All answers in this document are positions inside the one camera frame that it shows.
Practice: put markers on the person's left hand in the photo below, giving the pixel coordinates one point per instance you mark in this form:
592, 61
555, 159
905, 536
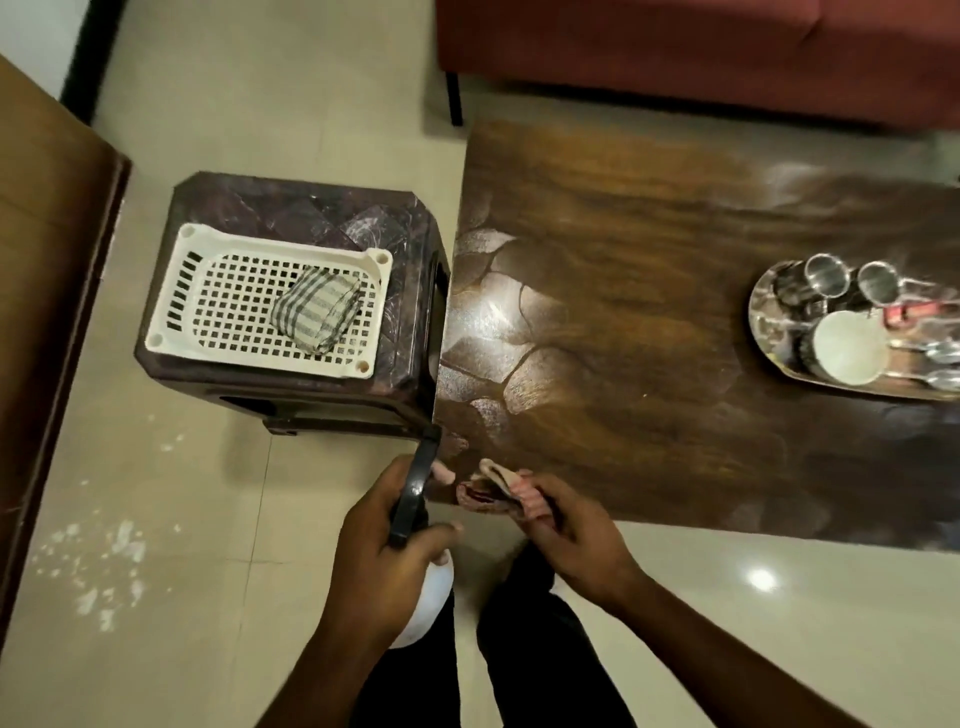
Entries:
367, 555

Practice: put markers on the person's right hand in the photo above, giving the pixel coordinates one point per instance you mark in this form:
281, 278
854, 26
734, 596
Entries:
581, 547

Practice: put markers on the person's right fingers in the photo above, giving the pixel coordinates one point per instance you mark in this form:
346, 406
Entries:
541, 504

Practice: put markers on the person's left thumb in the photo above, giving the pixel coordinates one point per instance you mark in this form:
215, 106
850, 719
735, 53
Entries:
435, 537

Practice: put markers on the pink cleaning cloth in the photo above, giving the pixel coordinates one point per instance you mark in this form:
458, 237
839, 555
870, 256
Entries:
487, 491

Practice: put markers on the white spray bottle black trigger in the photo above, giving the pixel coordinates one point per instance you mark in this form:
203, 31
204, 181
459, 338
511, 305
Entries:
427, 600

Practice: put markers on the person's left forearm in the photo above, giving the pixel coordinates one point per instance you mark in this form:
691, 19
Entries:
322, 682

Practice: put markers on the person's right forearm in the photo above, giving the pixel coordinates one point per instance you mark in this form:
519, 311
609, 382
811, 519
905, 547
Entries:
720, 660

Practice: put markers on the person's right leg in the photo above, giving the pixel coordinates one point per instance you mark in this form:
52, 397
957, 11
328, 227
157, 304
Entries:
547, 652

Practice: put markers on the person's leg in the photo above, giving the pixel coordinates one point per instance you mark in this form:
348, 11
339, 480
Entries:
420, 686
547, 652

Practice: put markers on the person's left leg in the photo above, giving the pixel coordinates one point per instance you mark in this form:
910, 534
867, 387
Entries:
420, 686

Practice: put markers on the folded checked cloth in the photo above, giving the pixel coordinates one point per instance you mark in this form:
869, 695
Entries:
315, 311

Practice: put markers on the oval steel tray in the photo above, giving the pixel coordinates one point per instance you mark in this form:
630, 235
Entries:
769, 330

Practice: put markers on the brown plastic stool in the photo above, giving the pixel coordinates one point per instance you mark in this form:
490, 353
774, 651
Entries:
409, 247

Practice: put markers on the white plastic perforated basket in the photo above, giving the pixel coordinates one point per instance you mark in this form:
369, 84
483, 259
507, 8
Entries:
225, 300

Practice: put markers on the steel cup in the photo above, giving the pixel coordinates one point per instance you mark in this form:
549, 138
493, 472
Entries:
791, 289
877, 283
826, 276

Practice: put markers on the steel spoon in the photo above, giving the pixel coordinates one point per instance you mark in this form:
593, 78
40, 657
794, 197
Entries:
934, 351
937, 381

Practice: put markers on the brown wooden furniture panel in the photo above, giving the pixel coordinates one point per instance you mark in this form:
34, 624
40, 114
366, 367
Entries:
52, 300

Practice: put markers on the red sofa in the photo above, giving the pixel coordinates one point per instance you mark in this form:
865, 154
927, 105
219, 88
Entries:
675, 52

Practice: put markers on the black door frame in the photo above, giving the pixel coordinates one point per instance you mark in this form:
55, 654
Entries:
94, 52

